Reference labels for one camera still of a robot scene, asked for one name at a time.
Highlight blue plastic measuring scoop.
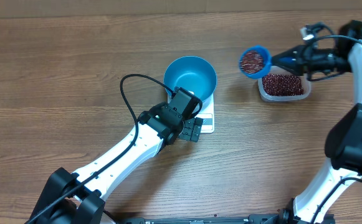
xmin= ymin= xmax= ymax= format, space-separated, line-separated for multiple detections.
xmin=239 ymin=45 xmax=272 ymax=79

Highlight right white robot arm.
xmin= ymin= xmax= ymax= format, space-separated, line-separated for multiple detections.
xmin=269 ymin=20 xmax=362 ymax=223

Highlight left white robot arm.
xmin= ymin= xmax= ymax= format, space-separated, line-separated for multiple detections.
xmin=28 ymin=88 xmax=202 ymax=223

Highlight white digital kitchen scale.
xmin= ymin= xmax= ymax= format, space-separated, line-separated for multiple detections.
xmin=167 ymin=91 xmax=215 ymax=134

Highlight blue metal bowl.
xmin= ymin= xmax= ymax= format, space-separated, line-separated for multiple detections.
xmin=163 ymin=56 xmax=217 ymax=101

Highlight clear plastic container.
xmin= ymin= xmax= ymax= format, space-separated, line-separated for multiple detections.
xmin=258 ymin=67 xmax=312 ymax=103

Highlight red beans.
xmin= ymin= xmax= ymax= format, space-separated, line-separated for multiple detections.
xmin=262 ymin=73 xmax=304 ymax=96

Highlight right black cable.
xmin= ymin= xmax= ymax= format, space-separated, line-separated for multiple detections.
xmin=305 ymin=23 xmax=362 ymax=82

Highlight black cable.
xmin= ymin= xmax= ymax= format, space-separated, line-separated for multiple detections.
xmin=305 ymin=23 xmax=362 ymax=82
xmin=24 ymin=73 xmax=204 ymax=224

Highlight left black cable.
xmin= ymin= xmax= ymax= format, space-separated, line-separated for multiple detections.
xmin=24 ymin=73 xmax=204 ymax=224

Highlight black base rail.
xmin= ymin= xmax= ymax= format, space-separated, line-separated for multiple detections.
xmin=105 ymin=213 xmax=337 ymax=224

